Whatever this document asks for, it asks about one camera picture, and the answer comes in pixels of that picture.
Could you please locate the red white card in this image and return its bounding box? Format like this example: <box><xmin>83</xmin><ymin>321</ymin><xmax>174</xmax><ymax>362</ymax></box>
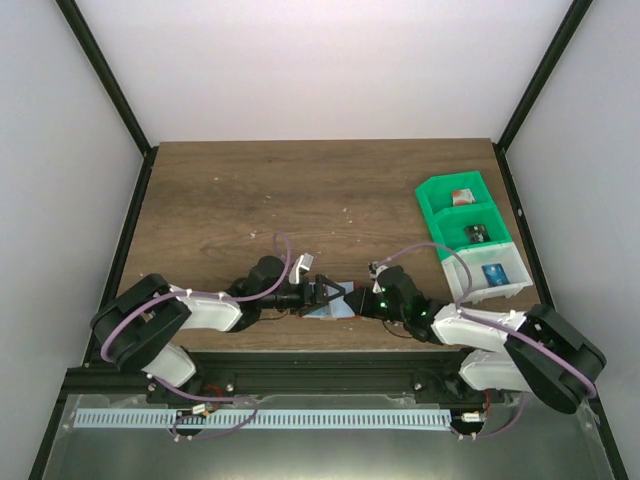
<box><xmin>451</xmin><ymin>188</ymin><xmax>476</xmax><ymax>207</ymax></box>

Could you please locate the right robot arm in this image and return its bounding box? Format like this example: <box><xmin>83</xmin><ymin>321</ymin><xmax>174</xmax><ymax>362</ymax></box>
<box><xmin>344</xmin><ymin>266</ymin><xmax>606</xmax><ymax>414</ymax></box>

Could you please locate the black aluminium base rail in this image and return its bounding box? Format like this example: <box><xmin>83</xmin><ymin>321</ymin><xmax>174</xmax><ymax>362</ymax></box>
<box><xmin>62</xmin><ymin>349</ymin><xmax>521</xmax><ymax>401</ymax></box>

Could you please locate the left black frame post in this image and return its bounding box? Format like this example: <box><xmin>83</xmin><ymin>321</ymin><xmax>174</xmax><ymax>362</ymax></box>
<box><xmin>54</xmin><ymin>0</ymin><xmax>153</xmax><ymax>156</ymax></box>

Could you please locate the white bin near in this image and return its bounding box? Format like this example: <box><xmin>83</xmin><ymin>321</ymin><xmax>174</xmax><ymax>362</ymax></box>
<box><xmin>441</xmin><ymin>242</ymin><xmax>533</xmax><ymax>304</ymax></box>

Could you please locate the white slotted cable duct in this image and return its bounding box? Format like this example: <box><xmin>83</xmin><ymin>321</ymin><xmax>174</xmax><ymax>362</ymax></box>
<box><xmin>73</xmin><ymin>408</ymin><xmax>451</xmax><ymax>431</ymax></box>

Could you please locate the black card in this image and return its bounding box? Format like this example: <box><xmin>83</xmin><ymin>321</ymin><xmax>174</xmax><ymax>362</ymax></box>
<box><xmin>464</xmin><ymin>224</ymin><xmax>491</xmax><ymax>244</ymax></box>

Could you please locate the black frame post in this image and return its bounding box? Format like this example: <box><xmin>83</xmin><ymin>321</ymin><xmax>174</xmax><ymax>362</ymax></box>
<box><xmin>492</xmin><ymin>0</ymin><xmax>594</xmax><ymax>151</ymax></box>
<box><xmin>54</xmin><ymin>0</ymin><xmax>153</xmax><ymax>156</ymax></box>

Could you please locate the green bin middle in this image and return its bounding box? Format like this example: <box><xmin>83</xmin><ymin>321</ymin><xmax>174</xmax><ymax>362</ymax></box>
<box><xmin>427</xmin><ymin>204</ymin><xmax>512</xmax><ymax>252</ymax></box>

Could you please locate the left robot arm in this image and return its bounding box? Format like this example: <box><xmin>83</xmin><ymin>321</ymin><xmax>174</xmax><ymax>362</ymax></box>
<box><xmin>90</xmin><ymin>254</ymin><xmax>346</xmax><ymax>402</ymax></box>

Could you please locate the blue card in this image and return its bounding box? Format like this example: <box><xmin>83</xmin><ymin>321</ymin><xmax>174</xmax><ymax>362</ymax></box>
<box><xmin>482</xmin><ymin>263</ymin><xmax>510</xmax><ymax>287</ymax></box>

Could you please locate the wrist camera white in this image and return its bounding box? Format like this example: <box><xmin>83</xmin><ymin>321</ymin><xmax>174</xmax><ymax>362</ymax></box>
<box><xmin>288</xmin><ymin>253</ymin><xmax>314</xmax><ymax>284</ymax></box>
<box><xmin>368</xmin><ymin>259</ymin><xmax>389</xmax><ymax>294</ymax></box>

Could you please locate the green bin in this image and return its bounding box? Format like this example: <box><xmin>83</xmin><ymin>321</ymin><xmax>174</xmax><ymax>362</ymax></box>
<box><xmin>415</xmin><ymin>171</ymin><xmax>494</xmax><ymax>219</ymax></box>
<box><xmin>427</xmin><ymin>204</ymin><xmax>512</xmax><ymax>252</ymax></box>

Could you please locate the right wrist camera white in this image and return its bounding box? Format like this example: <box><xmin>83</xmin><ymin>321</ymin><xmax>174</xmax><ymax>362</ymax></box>
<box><xmin>368</xmin><ymin>259</ymin><xmax>389</xmax><ymax>294</ymax></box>

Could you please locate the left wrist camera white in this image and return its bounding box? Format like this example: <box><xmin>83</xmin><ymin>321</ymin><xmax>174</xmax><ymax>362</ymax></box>
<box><xmin>288</xmin><ymin>253</ymin><xmax>314</xmax><ymax>284</ymax></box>

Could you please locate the green bin far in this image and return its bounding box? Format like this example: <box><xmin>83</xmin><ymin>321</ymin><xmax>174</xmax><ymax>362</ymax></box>
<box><xmin>415</xmin><ymin>171</ymin><xmax>494</xmax><ymax>219</ymax></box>

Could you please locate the right black frame post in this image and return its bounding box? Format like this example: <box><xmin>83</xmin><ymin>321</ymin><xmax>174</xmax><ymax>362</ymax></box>
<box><xmin>492</xmin><ymin>0</ymin><xmax>594</xmax><ymax>151</ymax></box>

